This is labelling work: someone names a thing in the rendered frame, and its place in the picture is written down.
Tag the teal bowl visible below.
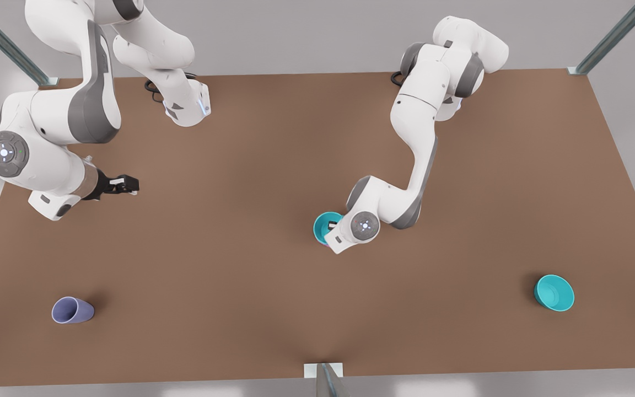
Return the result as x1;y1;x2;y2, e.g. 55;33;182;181
534;274;575;313
313;212;346;246

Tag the lavender cup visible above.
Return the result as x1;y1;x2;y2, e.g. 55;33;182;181
51;296;95;325

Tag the silver frame post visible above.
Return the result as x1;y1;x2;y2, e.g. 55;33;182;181
303;362;345;397
567;0;635;76
0;0;60;87

